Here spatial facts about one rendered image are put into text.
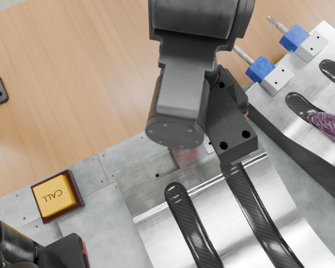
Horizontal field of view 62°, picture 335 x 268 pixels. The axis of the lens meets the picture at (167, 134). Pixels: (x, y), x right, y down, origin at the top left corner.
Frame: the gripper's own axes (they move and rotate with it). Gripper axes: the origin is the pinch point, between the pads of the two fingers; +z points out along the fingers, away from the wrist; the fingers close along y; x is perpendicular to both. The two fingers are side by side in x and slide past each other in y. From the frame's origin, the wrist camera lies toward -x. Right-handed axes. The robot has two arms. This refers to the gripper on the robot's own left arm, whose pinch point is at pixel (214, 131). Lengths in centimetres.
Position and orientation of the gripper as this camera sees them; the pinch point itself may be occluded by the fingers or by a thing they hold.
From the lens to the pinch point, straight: 45.8
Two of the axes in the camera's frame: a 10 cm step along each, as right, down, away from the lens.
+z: 3.0, 4.6, 8.4
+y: 8.9, -4.6, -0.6
